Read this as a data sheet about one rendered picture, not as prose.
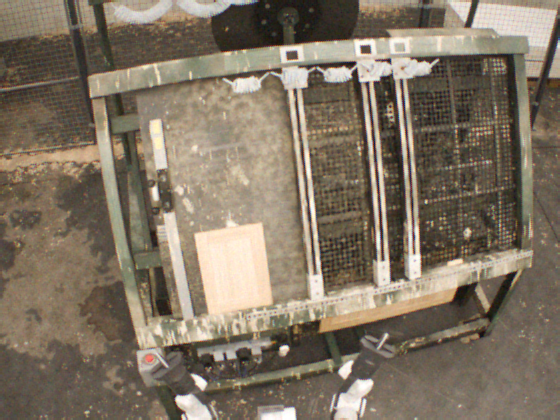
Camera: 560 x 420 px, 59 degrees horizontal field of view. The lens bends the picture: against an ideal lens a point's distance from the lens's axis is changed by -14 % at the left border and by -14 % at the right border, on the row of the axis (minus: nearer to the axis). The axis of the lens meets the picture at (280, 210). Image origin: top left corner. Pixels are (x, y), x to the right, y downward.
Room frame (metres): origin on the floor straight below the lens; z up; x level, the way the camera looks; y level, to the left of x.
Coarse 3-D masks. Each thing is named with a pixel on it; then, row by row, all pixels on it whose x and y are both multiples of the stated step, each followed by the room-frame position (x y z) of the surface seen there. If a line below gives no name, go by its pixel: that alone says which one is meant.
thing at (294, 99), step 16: (288, 48) 2.15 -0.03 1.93; (304, 80) 1.98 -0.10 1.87; (288, 96) 2.07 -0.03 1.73; (288, 112) 2.05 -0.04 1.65; (304, 128) 1.99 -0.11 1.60; (304, 144) 1.95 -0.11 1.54; (304, 160) 1.92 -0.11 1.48; (304, 176) 1.88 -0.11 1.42; (304, 192) 1.83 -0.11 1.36; (304, 208) 1.79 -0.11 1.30; (304, 224) 1.75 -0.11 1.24; (304, 240) 1.73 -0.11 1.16; (304, 256) 1.71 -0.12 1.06; (320, 272) 1.63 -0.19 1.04; (320, 288) 1.59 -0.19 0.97
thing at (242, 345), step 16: (240, 336) 1.42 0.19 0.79; (256, 336) 1.44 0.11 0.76; (272, 336) 1.46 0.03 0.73; (288, 336) 1.48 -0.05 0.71; (192, 352) 1.37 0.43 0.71; (208, 352) 1.35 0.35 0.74; (224, 352) 1.36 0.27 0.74; (240, 352) 1.34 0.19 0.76; (256, 352) 1.35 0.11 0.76; (208, 368) 1.27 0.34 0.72; (240, 368) 1.34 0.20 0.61
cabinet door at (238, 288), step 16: (256, 224) 1.76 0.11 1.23; (208, 240) 1.69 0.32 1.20; (224, 240) 1.70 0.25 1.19; (240, 240) 1.71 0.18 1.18; (256, 240) 1.72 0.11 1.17; (208, 256) 1.64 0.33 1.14; (224, 256) 1.66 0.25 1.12; (240, 256) 1.67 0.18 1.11; (256, 256) 1.67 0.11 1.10; (208, 272) 1.60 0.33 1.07; (224, 272) 1.61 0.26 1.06; (240, 272) 1.62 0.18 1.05; (256, 272) 1.63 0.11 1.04; (208, 288) 1.56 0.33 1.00; (224, 288) 1.57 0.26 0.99; (240, 288) 1.58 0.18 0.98; (256, 288) 1.59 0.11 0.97; (208, 304) 1.51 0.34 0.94; (224, 304) 1.52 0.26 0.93; (240, 304) 1.53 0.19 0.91; (256, 304) 1.54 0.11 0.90
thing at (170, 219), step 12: (156, 120) 1.94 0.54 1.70; (156, 156) 1.85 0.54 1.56; (168, 216) 1.71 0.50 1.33; (168, 228) 1.68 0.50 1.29; (168, 240) 1.65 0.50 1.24; (180, 252) 1.62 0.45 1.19; (180, 264) 1.59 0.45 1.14; (180, 276) 1.56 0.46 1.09; (180, 288) 1.53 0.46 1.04; (180, 300) 1.49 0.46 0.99; (192, 312) 1.47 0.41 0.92
